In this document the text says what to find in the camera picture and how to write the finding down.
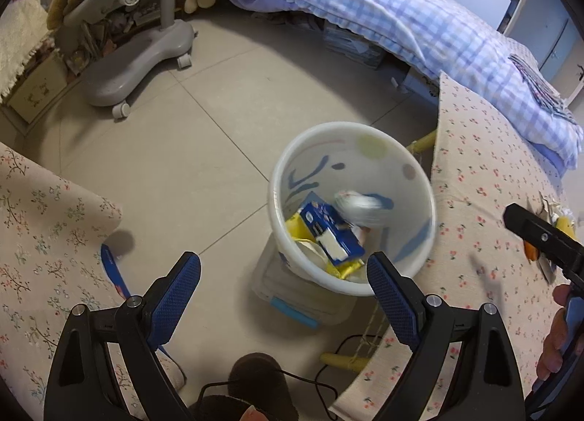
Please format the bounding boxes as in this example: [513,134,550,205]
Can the person's right hand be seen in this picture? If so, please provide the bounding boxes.
[537,285,571,381]

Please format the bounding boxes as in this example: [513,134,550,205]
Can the cream fringed cloth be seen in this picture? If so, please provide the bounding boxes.
[0,0,55,100]

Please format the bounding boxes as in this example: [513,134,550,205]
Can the stack of books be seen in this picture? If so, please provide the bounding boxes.
[64,15,151,76]

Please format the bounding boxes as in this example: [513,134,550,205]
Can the yellow plastic packet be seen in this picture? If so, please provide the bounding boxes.
[285,213,366,282]

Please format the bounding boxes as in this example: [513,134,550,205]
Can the yellow snack wrapper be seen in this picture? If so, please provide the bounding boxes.
[525,193,578,285]

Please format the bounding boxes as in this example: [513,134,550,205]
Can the cherry print tablecloth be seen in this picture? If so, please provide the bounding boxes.
[328,72,584,421]

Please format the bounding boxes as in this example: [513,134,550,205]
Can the white under-bed box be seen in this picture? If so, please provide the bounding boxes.
[397,67,441,107]

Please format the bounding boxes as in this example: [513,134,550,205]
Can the crumpled white wrapper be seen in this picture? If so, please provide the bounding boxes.
[334,189,394,228]

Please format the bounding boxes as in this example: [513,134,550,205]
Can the dark brown fuzzy slipper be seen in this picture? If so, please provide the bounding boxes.
[189,352,299,421]

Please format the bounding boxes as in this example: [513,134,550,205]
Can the yellow wooden table leg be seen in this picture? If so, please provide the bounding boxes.
[406,130,439,156]
[319,350,371,375]

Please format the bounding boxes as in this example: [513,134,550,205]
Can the clear storage box blue latch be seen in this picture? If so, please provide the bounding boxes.
[251,234,359,331]

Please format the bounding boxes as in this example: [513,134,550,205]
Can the grey wheeled study chair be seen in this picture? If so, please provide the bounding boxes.
[48,0,196,120]

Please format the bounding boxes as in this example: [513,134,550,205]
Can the white plastic trash bin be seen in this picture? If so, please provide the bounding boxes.
[267,121,439,298]

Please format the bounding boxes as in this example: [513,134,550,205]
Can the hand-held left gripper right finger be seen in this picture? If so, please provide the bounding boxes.
[366,251,525,421]

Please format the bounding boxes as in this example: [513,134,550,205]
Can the branch print cloth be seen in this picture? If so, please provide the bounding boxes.
[0,142,185,421]

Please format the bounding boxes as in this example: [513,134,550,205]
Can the white door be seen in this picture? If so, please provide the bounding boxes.
[502,0,584,107]

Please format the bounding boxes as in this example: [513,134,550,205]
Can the blue cardboard box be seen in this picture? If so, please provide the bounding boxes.
[297,192,366,267]

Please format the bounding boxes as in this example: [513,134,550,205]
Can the beige printed box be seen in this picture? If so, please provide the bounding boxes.
[7,54,69,123]

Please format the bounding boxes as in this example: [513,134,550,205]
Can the black cable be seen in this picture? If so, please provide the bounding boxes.
[201,334,388,421]

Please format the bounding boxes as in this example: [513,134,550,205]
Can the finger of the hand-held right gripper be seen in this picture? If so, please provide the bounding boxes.
[504,203,584,298]

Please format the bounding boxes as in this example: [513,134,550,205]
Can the under-bed storage bag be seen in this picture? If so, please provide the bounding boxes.
[322,22,386,70]

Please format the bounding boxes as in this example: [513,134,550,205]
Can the blue strap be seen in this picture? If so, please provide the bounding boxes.
[100,244,181,358]

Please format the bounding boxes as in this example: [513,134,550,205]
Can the folded striped cloth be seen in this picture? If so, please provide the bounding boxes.
[507,53,578,123]

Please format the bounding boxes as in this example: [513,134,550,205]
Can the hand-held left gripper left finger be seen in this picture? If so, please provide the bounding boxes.
[43,251,202,421]

